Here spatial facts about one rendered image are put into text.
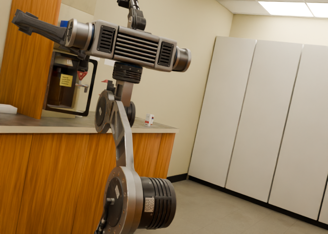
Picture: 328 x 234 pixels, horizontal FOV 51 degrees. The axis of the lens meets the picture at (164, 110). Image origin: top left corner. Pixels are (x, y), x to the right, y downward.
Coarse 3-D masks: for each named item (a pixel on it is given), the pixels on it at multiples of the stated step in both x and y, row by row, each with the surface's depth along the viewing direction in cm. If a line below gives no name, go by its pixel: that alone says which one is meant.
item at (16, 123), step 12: (0, 120) 191; (12, 120) 198; (24, 120) 206; (36, 120) 214; (48, 120) 223; (60, 120) 233; (72, 120) 244; (84, 120) 256; (144, 120) 340; (0, 132) 178; (12, 132) 183; (24, 132) 190; (36, 132) 196; (48, 132) 203; (60, 132) 210; (72, 132) 218; (84, 132) 227; (96, 132) 236; (108, 132) 246; (132, 132) 269; (144, 132) 283; (156, 132) 297; (168, 132) 313
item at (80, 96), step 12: (60, 60) 230; (72, 60) 232; (96, 60) 237; (60, 72) 231; (72, 72) 233; (72, 84) 234; (84, 84) 236; (48, 96) 230; (60, 96) 233; (72, 96) 235; (84, 96) 237; (48, 108) 231; (60, 108) 234; (72, 108) 236; (84, 108) 238
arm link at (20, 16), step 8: (16, 16) 176; (24, 16) 175; (16, 24) 179; (24, 24) 176; (32, 24) 173; (40, 24) 172; (48, 24) 170; (48, 32) 170; (56, 32) 168; (64, 32) 167; (72, 48) 168
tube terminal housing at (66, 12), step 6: (66, 6) 231; (60, 12) 228; (66, 12) 232; (72, 12) 236; (78, 12) 240; (84, 12) 245; (60, 18) 229; (66, 18) 233; (72, 18) 237; (78, 18) 241; (84, 18) 246; (90, 18) 250; (54, 48) 230; (72, 54) 243; (42, 114) 233; (48, 114) 237; (54, 114) 241; (60, 114) 245; (66, 114) 250
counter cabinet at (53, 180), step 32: (0, 160) 184; (32, 160) 201; (64, 160) 222; (96, 160) 246; (160, 160) 317; (0, 192) 188; (32, 192) 206; (64, 192) 227; (96, 192) 253; (0, 224) 192; (32, 224) 211; (64, 224) 233; (96, 224) 260
